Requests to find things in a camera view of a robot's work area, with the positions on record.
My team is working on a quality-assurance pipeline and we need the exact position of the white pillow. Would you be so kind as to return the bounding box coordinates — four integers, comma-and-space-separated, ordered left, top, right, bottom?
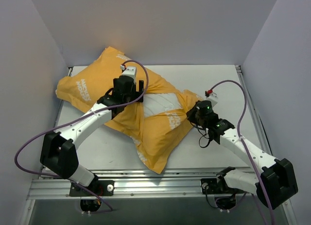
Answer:
143, 93, 182, 118

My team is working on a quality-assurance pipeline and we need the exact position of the yellow printed pillowcase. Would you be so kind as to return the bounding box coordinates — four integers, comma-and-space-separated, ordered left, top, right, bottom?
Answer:
55, 47, 201, 173

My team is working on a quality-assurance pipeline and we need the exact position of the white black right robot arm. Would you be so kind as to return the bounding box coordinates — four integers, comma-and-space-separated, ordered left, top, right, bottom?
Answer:
187, 100, 298, 209

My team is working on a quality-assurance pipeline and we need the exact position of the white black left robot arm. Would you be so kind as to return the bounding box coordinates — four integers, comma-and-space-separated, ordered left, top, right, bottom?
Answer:
40, 75, 144, 195

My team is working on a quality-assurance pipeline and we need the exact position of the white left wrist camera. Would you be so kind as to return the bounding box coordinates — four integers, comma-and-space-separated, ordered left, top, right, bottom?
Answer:
120, 64, 137, 84

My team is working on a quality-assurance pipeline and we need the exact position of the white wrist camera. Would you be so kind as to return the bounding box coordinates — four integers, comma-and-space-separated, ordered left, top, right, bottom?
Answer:
120, 64, 137, 84
205, 89, 218, 107

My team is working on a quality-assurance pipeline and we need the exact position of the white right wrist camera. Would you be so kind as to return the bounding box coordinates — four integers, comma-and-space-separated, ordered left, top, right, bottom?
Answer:
205, 89, 218, 107

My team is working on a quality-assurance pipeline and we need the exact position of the thin black right cable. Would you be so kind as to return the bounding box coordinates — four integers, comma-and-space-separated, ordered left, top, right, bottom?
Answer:
198, 127, 213, 148

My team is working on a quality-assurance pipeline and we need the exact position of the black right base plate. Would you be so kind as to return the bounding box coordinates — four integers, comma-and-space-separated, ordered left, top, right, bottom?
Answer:
200, 178, 244, 195

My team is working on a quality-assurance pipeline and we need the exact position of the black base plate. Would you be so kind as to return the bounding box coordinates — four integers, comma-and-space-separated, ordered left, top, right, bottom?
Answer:
69, 180, 115, 197
200, 178, 244, 195

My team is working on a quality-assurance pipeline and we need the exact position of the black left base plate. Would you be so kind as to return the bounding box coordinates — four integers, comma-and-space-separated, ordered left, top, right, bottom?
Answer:
69, 180, 115, 197

